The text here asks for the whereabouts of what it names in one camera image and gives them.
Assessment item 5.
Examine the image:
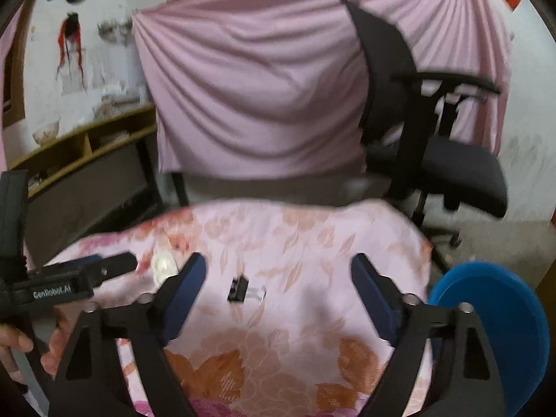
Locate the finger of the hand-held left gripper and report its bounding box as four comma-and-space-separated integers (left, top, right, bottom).
80, 251, 139, 289

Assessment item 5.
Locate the paper sheet on wall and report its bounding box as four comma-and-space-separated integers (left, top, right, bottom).
61, 48, 107, 96

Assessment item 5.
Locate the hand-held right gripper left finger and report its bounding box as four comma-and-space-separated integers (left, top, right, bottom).
54, 252, 208, 417

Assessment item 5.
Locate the wooden desk shelf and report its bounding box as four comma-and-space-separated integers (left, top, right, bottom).
9, 103, 158, 196

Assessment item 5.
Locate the pink floral blanket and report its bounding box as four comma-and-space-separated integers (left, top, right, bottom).
28, 197, 435, 417

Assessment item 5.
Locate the blue plastic basin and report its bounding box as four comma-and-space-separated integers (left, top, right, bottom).
428, 262, 550, 417

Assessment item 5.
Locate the person's left hand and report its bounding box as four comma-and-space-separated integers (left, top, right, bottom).
0, 308, 75, 385

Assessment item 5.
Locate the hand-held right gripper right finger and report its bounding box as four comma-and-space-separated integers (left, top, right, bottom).
350, 252, 507, 417

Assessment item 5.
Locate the pale bowl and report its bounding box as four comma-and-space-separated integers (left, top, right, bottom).
33, 119, 60, 145

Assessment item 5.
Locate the stack of papers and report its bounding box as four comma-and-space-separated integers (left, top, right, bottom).
93, 91, 148, 119

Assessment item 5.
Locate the black binder clip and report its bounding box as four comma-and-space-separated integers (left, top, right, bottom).
227, 276, 268, 302

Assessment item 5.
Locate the clear plastic wrapper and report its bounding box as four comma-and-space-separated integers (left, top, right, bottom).
151, 252, 179, 285

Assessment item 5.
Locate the black office chair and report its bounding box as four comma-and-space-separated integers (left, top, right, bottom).
334, 0, 509, 248

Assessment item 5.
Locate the red tassel wall decoration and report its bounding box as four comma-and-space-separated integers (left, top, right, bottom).
56, 12, 85, 80

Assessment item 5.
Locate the dark desk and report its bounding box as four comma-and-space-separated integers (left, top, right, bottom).
26, 137, 163, 265

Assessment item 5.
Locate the pink hanging cloth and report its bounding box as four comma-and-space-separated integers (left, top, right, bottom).
130, 0, 513, 179

